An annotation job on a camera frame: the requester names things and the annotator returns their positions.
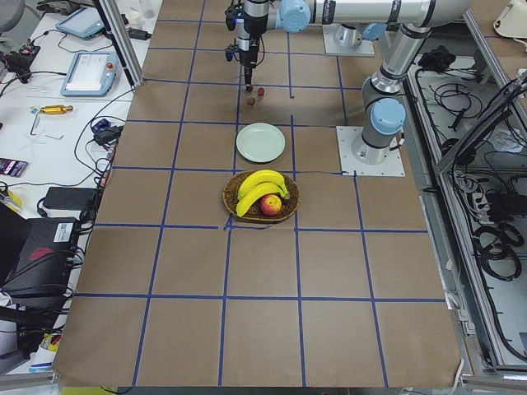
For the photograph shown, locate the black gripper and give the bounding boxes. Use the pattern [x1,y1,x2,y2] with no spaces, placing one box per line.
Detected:
[225,0,270,87]

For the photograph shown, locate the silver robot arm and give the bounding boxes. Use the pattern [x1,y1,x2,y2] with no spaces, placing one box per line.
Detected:
[352,23,431,165]
[225,0,472,95]

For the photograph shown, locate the light green plate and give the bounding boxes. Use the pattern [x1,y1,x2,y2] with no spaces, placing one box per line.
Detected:
[236,123,286,163]

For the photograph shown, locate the yellow banana bunch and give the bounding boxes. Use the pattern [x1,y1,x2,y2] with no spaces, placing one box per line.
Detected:
[236,170,290,217]

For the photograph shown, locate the white paper cup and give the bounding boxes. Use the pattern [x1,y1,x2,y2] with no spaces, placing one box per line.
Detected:
[127,10,142,30]

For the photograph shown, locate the brown wicker basket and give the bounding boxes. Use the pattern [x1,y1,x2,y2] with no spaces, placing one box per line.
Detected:
[222,170,300,224]

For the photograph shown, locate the red yellow apple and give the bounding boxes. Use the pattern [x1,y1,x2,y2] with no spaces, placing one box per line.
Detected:
[259,194,282,216]

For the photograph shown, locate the near blue teach pendant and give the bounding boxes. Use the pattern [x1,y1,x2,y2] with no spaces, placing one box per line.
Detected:
[60,51,119,97]

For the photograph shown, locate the blue teach pendant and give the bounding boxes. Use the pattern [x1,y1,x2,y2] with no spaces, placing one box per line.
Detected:
[60,51,119,97]
[55,7,105,40]

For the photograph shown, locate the far blue teach pendant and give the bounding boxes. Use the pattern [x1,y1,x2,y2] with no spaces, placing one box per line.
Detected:
[55,7,105,40]

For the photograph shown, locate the black power adapter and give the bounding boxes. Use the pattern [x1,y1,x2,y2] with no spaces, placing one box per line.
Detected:
[42,187,96,211]

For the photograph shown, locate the black computer box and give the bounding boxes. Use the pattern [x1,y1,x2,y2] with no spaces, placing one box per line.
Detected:
[1,205,80,296]

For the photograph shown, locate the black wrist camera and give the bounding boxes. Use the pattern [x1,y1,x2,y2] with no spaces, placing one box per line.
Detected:
[225,2,241,31]

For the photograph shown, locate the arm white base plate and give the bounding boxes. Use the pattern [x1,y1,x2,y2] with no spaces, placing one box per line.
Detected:
[336,126,405,177]
[322,24,375,58]

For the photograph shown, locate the aluminium frame post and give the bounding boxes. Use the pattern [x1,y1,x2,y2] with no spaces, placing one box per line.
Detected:
[93,0,144,88]

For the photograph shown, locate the coiled black cables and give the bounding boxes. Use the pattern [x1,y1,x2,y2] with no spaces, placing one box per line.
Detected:
[473,224,526,283]

